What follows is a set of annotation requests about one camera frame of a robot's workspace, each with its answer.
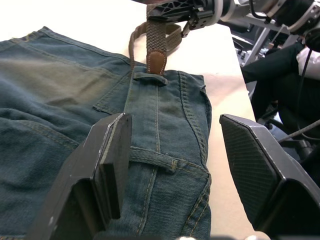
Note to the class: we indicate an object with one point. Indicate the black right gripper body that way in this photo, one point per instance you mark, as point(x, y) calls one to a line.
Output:
point(203, 15)

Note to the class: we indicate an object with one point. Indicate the lattice finger of the black right gripper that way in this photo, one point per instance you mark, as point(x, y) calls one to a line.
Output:
point(172, 7)

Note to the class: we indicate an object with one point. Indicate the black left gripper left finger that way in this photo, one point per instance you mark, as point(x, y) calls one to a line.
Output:
point(82, 175)

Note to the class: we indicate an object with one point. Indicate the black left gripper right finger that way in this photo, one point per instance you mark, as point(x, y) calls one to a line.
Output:
point(260, 170)

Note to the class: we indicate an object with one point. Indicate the khaki braided belt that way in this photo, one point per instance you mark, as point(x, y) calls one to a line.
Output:
point(155, 37)

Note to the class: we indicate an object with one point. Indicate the blue denim shorts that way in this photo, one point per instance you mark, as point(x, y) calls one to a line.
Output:
point(62, 105)

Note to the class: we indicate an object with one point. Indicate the black fabric-covered leg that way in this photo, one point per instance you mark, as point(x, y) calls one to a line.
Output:
point(275, 80)

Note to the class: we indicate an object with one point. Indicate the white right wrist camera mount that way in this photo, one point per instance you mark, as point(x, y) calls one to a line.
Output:
point(222, 8)

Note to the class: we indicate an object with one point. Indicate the grey metal frame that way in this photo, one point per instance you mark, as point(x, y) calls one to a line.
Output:
point(257, 40)

